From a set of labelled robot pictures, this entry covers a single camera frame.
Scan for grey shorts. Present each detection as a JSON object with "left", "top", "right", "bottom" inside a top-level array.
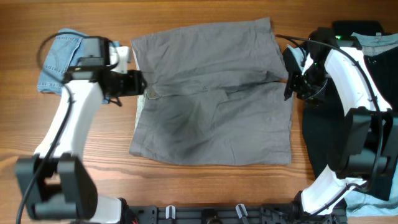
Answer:
[{"left": 129, "top": 17, "right": 293, "bottom": 166}]

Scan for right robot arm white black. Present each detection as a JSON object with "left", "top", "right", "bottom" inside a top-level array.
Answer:
[{"left": 284, "top": 27, "right": 397, "bottom": 222}]

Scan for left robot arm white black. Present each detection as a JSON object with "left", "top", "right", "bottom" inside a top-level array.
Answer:
[{"left": 15, "top": 70, "right": 147, "bottom": 223}]

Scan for black garment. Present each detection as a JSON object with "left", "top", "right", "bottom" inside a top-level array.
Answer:
[{"left": 281, "top": 20, "right": 398, "bottom": 202}]

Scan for folded blue denim shorts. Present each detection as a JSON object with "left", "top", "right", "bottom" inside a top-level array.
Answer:
[{"left": 37, "top": 28, "right": 122, "bottom": 105}]

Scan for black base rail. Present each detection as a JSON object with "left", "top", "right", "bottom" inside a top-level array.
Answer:
[{"left": 130, "top": 204, "right": 348, "bottom": 224}]

